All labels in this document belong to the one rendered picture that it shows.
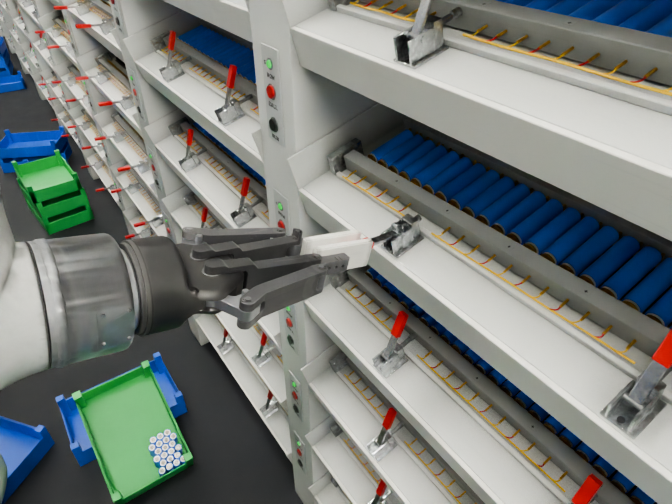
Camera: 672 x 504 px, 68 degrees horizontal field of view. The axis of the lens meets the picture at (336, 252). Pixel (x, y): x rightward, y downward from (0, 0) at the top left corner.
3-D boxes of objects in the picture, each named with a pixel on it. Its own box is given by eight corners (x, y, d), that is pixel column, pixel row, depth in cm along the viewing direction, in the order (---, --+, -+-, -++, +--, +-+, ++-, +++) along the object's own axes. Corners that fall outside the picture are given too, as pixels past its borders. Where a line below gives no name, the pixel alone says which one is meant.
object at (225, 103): (273, 186, 76) (240, 106, 66) (144, 79, 116) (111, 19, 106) (375, 122, 82) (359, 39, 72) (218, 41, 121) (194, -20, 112)
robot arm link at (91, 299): (56, 397, 34) (145, 372, 37) (46, 286, 30) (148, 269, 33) (32, 319, 40) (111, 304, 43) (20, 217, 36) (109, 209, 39)
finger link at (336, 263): (300, 259, 46) (318, 276, 44) (344, 251, 49) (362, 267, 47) (297, 273, 47) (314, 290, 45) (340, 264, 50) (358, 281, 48)
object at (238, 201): (282, 286, 88) (255, 231, 79) (162, 159, 128) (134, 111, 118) (370, 224, 94) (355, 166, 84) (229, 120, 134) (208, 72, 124)
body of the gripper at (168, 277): (108, 299, 43) (211, 280, 48) (140, 362, 37) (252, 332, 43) (107, 220, 39) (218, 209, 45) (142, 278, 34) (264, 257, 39)
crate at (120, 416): (193, 464, 135) (193, 457, 128) (117, 507, 126) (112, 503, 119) (150, 369, 146) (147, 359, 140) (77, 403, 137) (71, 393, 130)
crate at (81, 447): (80, 467, 134) (71, 450, 129) (64, 414, 147) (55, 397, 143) (187, 412, 148) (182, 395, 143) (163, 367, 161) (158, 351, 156)
